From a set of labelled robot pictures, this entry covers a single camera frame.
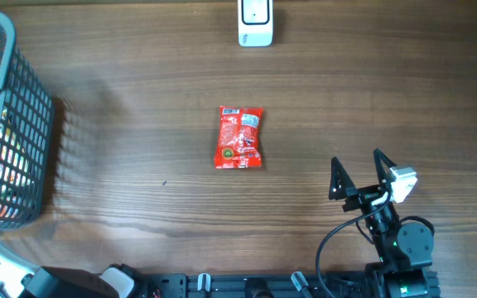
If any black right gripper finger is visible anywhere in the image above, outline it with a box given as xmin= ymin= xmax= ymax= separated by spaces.
xmin=329 ymin=157 xmax=357 ymax=200
xmin=373 ymin=148 xmax=397 ymax=185

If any red snack bag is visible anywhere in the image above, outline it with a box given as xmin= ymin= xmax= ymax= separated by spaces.
xmin=214 ymin=106 xmax=264 ymax=170

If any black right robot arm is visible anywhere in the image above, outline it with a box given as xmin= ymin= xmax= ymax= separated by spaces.
xmin=320 ymin=149 xmax=440 ymax=297

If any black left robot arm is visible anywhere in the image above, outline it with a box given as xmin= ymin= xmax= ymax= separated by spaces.
xmin=0 ymin=242 xmax=152 ymax=298

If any white barcode scanner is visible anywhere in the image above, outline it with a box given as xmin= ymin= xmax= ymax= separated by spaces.
xmin=237 ymin=0 xmax=274 ymax=47

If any grey plastic shopping basket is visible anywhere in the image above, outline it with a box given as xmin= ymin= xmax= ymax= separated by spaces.
xmin=0 ymin=12 xmax=55 ymax=230

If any black right camera cable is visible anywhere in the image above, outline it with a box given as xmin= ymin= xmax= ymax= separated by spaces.
xmin=315 ymin=190 xmax=393 ymax=298

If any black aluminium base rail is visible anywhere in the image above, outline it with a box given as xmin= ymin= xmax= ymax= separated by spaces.
xmin=138 ymin=271 xmax=442 ymax=298

